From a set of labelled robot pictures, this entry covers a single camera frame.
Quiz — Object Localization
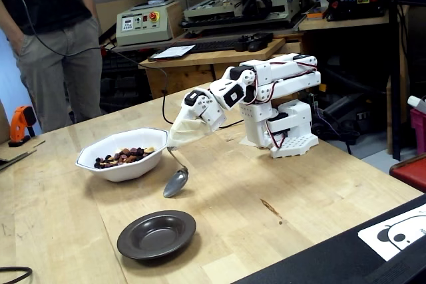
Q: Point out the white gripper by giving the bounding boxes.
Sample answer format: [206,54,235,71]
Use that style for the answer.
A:
[184,90,228,134]

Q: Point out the bent metal spoon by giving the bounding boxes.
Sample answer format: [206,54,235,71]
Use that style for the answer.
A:
[162,146,190,199]

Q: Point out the person's right forearm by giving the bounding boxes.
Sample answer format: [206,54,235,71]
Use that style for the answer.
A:
[0,0,25,54]

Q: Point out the white octagonal bowl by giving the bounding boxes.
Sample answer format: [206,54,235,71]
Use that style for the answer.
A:
[75,127,169,183]

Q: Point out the brown plate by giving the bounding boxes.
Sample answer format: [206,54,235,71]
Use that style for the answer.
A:
[116,210,197,261]

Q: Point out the beige masking tape wrap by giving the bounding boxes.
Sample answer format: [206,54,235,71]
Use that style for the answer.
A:
[167,106,209,150]

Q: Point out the beige tape scrap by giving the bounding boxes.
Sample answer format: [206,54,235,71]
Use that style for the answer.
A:
[238,136,260,148]

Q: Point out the black keyboard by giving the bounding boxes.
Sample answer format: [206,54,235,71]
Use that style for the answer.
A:
[186,38,241,54]

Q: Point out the white paper sheet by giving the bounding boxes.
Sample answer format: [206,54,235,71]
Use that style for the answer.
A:
[148,44,197,63]

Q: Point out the black desk device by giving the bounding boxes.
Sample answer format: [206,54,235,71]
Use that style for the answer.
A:
[234,32,274,53]

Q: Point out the nuts and dried fruit pile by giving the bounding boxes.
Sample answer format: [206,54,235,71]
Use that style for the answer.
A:
[93,146,156,170]

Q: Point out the beige control box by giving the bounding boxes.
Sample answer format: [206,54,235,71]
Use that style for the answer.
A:
[115,0,183,47]

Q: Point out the wooden workbench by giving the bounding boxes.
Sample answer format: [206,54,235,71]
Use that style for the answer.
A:
[298,13,391,32]

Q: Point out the orange hand tool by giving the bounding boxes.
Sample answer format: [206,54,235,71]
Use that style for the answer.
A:
[7,105,37,148]

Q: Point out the cardboard pieces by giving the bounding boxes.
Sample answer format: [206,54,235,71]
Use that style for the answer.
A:
[0,139,47,172]

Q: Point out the large black case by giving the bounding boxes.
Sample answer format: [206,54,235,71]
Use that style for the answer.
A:
[232,194,426,284]

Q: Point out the white panda sticker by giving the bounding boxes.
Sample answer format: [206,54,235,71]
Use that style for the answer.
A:
[357,212,426,262]

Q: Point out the white plastic object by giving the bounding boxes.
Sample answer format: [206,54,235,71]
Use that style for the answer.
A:
[407,94,426,114]

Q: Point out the pink bin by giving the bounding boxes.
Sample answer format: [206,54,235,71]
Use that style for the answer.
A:
[409,107,426,155]

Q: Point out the red chair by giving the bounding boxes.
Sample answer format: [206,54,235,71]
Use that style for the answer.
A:
[388,153,426,194]

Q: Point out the thin black cable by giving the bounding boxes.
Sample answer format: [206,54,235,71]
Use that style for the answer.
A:
[0,0,246,129]

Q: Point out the black metal frame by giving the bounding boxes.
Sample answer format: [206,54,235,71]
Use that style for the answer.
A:
[387,0,426,162]

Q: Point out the thick black cable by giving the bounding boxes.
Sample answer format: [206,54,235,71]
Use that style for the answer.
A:
[0,266,33,284]

